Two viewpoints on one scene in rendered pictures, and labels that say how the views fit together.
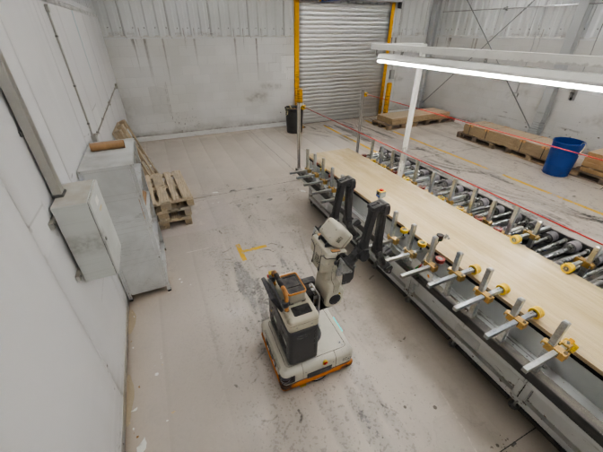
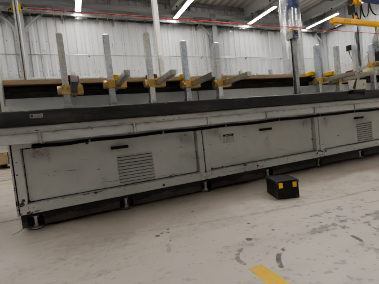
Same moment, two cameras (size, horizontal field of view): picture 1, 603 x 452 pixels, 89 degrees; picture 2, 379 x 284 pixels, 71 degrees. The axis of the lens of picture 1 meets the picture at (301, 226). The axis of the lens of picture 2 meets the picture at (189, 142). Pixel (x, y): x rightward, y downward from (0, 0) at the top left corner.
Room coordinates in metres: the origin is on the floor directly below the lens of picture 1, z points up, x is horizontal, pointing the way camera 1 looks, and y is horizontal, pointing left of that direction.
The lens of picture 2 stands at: (3.71, 1.42, 0.52)
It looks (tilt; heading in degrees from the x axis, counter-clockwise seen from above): 3 degrees down; 271
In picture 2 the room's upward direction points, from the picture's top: 6 degrees counter-clockwise
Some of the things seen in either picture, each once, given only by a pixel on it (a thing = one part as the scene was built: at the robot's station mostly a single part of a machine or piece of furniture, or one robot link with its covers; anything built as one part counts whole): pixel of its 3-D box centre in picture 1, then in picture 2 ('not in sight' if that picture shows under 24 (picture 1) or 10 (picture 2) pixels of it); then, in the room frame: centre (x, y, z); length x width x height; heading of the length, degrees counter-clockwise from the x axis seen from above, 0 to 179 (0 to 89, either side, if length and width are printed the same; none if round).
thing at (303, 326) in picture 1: (295, 312); not in sight; (1.78, 0.05, 0.59); 0.55 x 0.34 x 0.83; 23
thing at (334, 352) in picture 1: (305, 342); not in sight; (1.82, -0.04, 0.16); 0.67 x 0.64 x 0.25; 113
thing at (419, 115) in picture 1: (414, 115); not in sight; (10.47, -3.67, 0.23); 2.41 x 0.77 x 0.17; 116
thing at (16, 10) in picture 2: (361, 126); (24, 62); (5.13, -0.97, 1.25); 0.15 x 0.08 x 1.10; 24
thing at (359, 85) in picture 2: (421, 270); (357, 85); (2.13, -1.08, 0.75); 0.26 x 0.01 x 0.10; 24
